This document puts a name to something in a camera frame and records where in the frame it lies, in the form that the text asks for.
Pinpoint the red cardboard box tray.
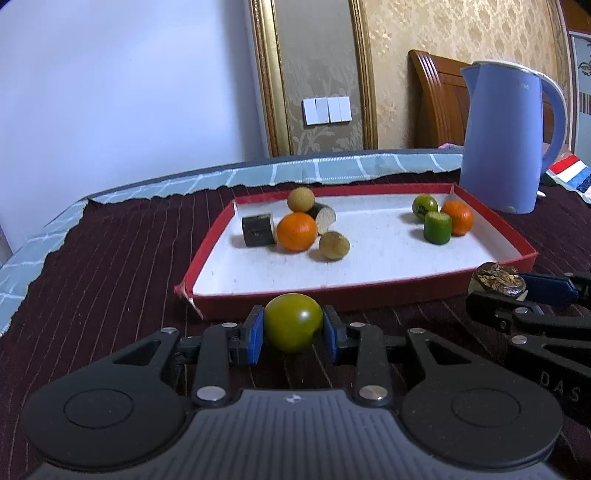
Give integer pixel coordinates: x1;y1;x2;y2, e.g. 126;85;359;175
174;182;539;321

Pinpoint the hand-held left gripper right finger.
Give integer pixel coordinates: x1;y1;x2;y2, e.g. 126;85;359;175
322;304;474;409

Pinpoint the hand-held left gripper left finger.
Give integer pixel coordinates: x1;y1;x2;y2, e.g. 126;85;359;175
111;304;266;408

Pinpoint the gold framed wall panel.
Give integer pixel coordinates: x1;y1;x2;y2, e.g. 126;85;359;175
248;0;380;158

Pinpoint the brown dried fruit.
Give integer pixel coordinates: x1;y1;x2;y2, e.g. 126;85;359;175
470;261;528;299

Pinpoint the green cylinder fruit piece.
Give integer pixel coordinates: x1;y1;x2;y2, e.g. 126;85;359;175
424;211;454;246

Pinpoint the dark sugarcane piece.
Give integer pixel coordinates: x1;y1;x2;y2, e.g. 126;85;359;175
241;212;278;248

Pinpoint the green tomato with dark calyx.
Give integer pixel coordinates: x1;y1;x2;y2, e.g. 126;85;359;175
412;194;439;222

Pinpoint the yellow-green tomato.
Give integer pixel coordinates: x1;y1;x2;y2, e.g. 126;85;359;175
263;293;324;354

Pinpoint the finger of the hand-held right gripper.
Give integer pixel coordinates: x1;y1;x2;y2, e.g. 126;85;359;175
522;271;591;308
465;291;591;355

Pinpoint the blue electric kettle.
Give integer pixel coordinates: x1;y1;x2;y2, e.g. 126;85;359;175
458;60;568;215

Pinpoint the orange mandarin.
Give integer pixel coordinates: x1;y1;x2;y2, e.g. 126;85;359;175
441;200;475;237
276;212;319;253

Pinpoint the yellow round fruit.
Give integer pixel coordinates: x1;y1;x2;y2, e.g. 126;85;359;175
287;186;317;214
318;231;351;262

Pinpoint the white wall switch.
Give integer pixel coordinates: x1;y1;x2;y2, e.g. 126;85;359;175
328;95;352;124
302;97;330;126

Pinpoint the striped knitted blanket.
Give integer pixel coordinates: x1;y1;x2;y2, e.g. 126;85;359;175
546;154;591;205

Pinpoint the pale-ended sugarcane piece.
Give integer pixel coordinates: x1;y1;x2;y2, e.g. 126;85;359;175
307;202;337;235

